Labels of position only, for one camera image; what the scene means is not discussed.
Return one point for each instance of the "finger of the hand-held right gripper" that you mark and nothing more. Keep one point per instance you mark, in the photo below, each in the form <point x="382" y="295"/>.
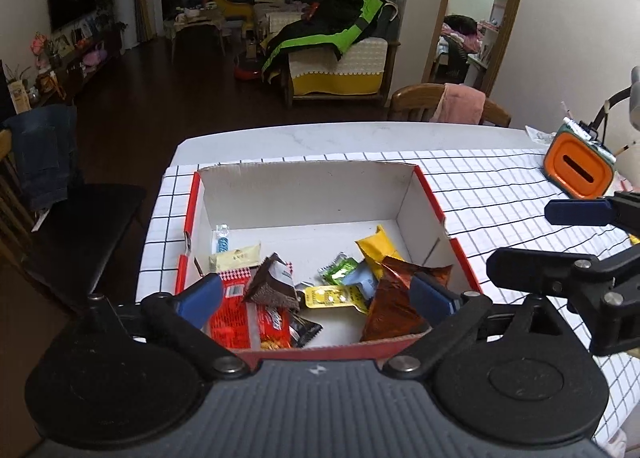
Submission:
<point x="580" y="212"/>
<point x="530" y="266"/>

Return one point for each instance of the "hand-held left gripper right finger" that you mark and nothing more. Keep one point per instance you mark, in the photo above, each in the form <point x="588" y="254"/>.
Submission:
<point x="432" y="300"/>

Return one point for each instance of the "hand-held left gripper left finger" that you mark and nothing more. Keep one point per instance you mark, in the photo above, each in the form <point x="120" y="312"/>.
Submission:
<point x="200" y="300"/>

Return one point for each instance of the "dark red snack packet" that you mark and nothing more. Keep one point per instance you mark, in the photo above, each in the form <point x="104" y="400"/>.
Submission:
<point x="395" y="308"/>

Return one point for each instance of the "cream snack packet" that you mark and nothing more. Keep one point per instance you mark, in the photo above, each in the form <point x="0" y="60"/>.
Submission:
<point x="237" y="258"/>

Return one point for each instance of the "blue candy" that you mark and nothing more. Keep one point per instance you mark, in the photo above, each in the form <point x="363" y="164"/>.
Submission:
<point x="223" y="237"/>

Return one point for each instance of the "brown and white snack packet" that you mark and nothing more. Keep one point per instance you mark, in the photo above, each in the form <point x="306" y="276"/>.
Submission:
<point x="270" y="285"/>

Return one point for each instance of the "light blue snack packet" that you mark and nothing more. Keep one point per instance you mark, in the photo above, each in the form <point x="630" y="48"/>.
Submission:
<point x="361" y="280"/>

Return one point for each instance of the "yellow snack packet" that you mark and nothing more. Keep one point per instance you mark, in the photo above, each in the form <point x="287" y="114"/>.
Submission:
<point x="377" y="248"/>

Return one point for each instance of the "green foil snack packet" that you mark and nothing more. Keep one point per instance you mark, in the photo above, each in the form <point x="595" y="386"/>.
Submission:
<point x="340" y="270"/>

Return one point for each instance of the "yellow jelly packet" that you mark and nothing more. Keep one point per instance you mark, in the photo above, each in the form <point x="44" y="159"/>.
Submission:
<point x="327" y="297"/>

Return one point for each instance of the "black snack packet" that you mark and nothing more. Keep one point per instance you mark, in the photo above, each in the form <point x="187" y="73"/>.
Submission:
<point x="302" y="328"/>

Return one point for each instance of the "red and white cardboard box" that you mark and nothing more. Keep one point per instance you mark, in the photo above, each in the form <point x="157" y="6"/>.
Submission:
<point x="300" y="193"/>

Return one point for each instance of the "orange and teal tissue box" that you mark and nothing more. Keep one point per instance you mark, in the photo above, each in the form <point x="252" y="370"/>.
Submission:
<point x="575" y="167"/>

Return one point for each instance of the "white checkered tablecloth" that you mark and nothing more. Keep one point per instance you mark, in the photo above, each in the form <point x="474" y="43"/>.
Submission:
<point x="500" y="188"/>

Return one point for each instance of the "white paper sheet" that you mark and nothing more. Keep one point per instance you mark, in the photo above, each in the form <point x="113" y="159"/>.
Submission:
<point x="540" y="134"/>

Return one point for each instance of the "pale pink cloth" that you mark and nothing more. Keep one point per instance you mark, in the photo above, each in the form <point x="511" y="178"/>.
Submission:
<point x="614" y="445"/>

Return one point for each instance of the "grey desk lamp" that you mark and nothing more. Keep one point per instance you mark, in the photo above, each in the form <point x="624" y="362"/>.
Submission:
<point x="635" y="97"/>

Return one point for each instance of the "black seat chair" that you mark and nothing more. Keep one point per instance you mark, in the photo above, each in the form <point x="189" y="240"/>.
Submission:
<point x="85" y="233"/>

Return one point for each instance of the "pink towel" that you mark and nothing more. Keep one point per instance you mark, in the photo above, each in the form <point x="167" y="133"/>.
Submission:
<point x="460" y="105"/>

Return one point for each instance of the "wooden chair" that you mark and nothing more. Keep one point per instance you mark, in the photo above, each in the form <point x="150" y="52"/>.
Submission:
<point x="415" y="102"/>

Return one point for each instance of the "blue jeans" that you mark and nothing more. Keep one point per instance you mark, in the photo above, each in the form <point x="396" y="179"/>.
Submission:
<point x="40" y="152"/>

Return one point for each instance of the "red floor item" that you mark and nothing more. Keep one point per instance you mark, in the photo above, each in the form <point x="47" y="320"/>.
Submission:
<point x="248" y="68"/>

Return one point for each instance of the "sofa with cream cover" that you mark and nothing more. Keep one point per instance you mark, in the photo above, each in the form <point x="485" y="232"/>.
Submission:
<point x="345" y="68"/>

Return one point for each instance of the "wooden television cabinet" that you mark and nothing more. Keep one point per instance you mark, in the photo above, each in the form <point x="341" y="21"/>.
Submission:
<point x="75" y="68"/>

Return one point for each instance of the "coffee table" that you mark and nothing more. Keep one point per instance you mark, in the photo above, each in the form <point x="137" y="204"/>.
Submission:
<point x="195" y="23"/>

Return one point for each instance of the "green and black jacket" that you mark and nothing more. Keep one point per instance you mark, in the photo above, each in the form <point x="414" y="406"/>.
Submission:
<point x="325" y="35"/>

